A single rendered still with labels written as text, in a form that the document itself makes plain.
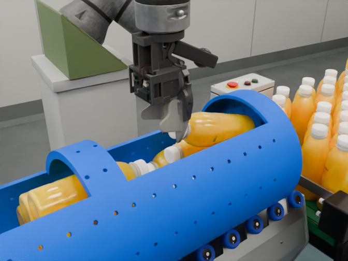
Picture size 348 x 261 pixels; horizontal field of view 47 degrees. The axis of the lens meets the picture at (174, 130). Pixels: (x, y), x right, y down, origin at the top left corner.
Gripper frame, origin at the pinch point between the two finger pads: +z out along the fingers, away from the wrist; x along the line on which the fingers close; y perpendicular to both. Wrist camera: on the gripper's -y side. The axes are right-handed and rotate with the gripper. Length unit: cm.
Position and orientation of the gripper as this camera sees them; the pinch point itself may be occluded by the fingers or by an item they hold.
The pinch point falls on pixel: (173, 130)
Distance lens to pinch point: 76.4
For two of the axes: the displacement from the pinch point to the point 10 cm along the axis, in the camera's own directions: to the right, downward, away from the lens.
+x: 6.0, 3.8, -7.0
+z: 0.1, 8.8, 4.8
